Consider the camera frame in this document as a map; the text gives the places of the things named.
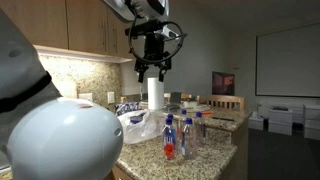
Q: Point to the dark glass lid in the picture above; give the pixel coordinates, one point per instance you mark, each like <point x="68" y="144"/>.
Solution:
<point x="171" y="107"/>

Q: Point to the white bowl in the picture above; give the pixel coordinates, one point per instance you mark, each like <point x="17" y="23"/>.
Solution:
<point x="190" y="104"/>

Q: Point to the small white storage box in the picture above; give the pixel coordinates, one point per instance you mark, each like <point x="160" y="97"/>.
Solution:
<point x="256" y="122"/>

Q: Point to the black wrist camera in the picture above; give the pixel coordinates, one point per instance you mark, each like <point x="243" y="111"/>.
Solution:
<point x="141" y="31"/>

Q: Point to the translucent white plastic bag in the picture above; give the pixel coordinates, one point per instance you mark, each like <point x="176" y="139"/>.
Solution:
<point x="140" y="128"/>

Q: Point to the wooden upper cabinets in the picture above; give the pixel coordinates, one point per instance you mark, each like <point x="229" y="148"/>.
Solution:
<point x="50" y="23"/>

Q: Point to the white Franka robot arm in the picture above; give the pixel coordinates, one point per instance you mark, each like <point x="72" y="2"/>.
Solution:
<point x="66" y="140"/>

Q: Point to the white round placemat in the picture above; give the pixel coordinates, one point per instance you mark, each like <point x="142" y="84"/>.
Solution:
<point x="203" y="108"/>

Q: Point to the dark grey box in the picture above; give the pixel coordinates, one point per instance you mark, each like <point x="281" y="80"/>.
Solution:
<point x="175" y="96"/>

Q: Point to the white backsplash switch plate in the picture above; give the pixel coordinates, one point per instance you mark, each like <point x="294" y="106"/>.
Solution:
<point x="86" y="96"/>

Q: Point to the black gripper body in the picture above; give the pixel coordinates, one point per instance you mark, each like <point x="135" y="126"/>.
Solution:
<point x="154" y="46"/>

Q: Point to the wide wooden slatted chair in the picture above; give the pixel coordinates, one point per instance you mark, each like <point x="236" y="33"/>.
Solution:
<point x="221" y="101"/>

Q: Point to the small wall ornament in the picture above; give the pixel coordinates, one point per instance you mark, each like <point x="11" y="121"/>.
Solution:
<point x="236" y="67"/>

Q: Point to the white wall outlet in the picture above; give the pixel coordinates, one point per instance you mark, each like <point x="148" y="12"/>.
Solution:
<point x="110" y="97"/>

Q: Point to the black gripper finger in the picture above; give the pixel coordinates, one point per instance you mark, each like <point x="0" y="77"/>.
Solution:
<point x="164" y="68"/>
<point x="141" y="69"/>

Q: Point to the orange marker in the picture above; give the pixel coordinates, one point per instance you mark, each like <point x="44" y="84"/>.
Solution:
<point x="207" y="113"/>

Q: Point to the white paper towel roll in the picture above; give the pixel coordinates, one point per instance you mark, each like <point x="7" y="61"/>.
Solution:
<point x="155" y="93"/>

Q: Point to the black pen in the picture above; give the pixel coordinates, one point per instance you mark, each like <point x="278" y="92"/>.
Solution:
<point x="222" y="118"/>

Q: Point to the white projector screen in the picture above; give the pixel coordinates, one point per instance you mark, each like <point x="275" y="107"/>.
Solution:
<point x="290" y="60"/>

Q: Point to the dark reddish framed picture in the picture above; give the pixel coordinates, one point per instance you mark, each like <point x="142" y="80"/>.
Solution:
<point x="223" y="83"/>

